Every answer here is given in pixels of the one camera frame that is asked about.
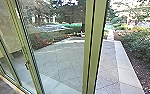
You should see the metal door handle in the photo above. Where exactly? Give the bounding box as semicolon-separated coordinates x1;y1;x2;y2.
23;60;31;72

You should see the brown tree trunk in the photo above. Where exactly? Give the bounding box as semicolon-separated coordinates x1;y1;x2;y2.
80;14;87;34

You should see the concrete curb strip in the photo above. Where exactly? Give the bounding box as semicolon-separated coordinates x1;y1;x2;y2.
113;39;146;94

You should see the green shrub hedge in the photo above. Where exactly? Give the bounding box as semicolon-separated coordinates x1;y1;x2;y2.
114;26;150;69

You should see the green framed glass door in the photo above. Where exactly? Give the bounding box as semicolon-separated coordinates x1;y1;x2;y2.
0;0;109;94

